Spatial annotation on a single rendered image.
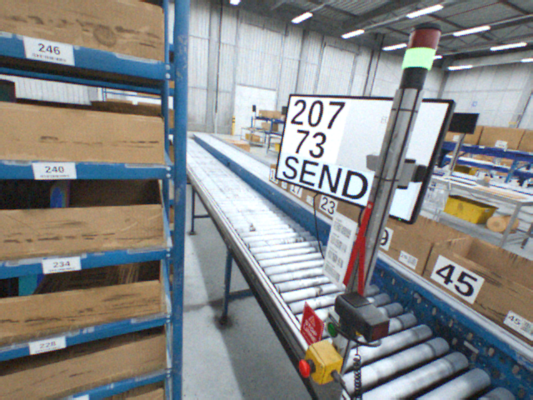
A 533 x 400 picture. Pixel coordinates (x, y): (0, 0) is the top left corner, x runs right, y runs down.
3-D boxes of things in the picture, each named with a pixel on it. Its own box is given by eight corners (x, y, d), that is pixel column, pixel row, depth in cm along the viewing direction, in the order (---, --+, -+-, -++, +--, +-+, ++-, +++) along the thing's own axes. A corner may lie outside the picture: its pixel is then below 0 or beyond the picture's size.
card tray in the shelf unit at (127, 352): (-22, 417, 59) (-32, 385, 56) (27, 319, 85) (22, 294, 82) (167, 360, 77) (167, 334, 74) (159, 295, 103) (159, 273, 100)
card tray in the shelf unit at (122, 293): (-49, 346, 54) (-62, 307, 51) (22, 264, 81) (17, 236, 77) (161, 312, 69) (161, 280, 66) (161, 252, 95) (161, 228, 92)
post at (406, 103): (308, 383, 83) (376, 89, 56) (321, 378, 85) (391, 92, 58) (331, 423, 73) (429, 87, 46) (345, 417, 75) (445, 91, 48)
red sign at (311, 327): (298, 332, 87) (305, 301, 83) (301, 332, 87) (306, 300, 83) (328, 376, 73) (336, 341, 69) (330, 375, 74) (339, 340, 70)
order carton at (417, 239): (355, 236, 145) (361, 207, 140) (392, 232, 157) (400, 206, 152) (420, 277, 111) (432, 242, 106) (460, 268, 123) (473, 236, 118)
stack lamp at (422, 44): (396, 67, 52) (405, 33, 50) (412, 72, 54) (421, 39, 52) (419, 64, 48) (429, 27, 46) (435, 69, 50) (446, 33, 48)
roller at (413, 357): (330, 387, 79) (333, 375, 78) (436, 342, 101) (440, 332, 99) (341, 403, 75) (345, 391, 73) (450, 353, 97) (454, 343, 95)
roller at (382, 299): (296, 333, 97) (289, 325, 101) (392, 306, 119) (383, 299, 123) (297, 322, 96) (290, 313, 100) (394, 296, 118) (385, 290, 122)
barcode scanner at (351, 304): (365, 367, 54) (371, 322, 52) (328, 329, 65) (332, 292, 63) (386, 357, 57) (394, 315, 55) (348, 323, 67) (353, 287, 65)
